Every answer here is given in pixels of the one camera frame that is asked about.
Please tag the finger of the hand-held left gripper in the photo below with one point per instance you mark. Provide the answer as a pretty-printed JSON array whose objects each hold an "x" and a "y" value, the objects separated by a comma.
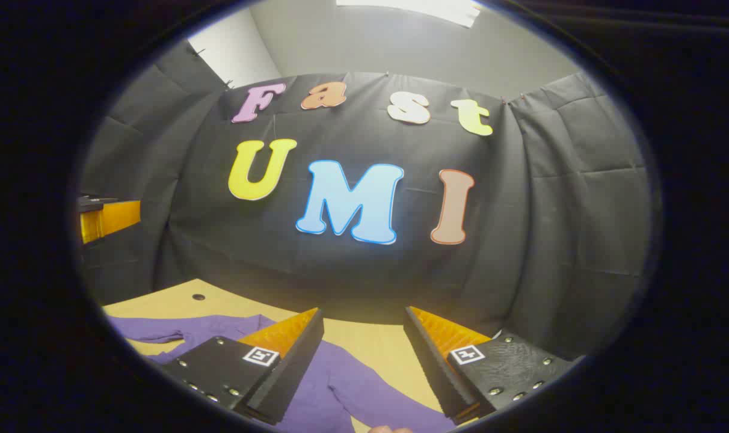
[{"x": 115, "y": 219}]

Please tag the purple button shirt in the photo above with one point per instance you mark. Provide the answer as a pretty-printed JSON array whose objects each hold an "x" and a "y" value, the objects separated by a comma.
[{"x": 352, "y": 385}]

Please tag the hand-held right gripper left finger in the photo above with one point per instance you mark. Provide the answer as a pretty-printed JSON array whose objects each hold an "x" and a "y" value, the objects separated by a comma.
[{"x": 292, "y": 373}]

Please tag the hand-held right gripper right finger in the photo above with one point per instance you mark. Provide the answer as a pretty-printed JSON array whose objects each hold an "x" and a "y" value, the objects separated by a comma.
[{"x": 430, "y": 367}]

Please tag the black backdrop cloth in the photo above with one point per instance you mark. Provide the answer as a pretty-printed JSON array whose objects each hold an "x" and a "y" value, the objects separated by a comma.
[{"x": 352, "y": 270}]

